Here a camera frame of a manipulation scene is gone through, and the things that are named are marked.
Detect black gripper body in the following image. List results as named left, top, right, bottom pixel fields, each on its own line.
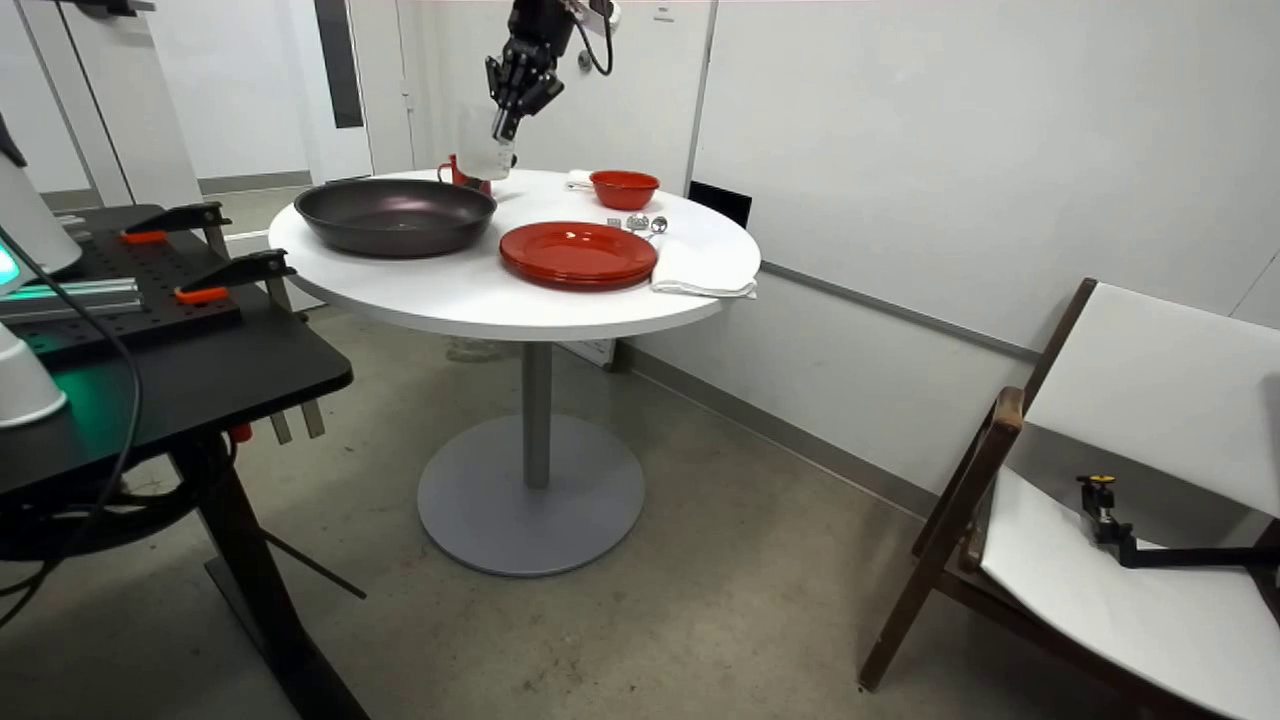
left=481, top=25, right=576, bottom=120

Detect red bowl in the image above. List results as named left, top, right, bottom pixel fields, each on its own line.
left=588, top=164, right=662, bottom=218

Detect black frying pan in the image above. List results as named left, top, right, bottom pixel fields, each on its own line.
left=290, top=164, right=501, bottom=263

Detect red plate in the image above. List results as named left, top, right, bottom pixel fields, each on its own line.
left=497, top=221, right=662, bottom=296

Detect silver metal measuring spoons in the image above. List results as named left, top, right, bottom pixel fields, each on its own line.
left=607, top=210, right=672, bottom=239

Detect white towel with red stripes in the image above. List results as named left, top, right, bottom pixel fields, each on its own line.
left=647, top=218, right=765, bottom=303

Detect black desk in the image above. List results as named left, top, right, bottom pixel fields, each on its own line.
left=0, top=202, right=372, bottom=720

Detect black panel at wall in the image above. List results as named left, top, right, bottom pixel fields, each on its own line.
left=686, top=176, right=756, bottom=234

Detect orange-handled black clamp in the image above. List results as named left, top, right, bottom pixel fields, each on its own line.
left=171, top=249, right=330, bottom=449
left=114, top=202, right=233, bottom=258

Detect round white pedestal table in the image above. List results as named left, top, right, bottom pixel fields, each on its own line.
left=264, top=164, right=765, bottom=580

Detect black cable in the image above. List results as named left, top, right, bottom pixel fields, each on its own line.
left=0, top=218, right=147, bottom=631

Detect silver aluminium rail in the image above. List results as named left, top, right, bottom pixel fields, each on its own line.
left=0, top=272, right=144, bottom=324

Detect wooden frame with white panels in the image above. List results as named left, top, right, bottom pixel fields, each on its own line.
left=855, top=275, right=1280, bottom=720

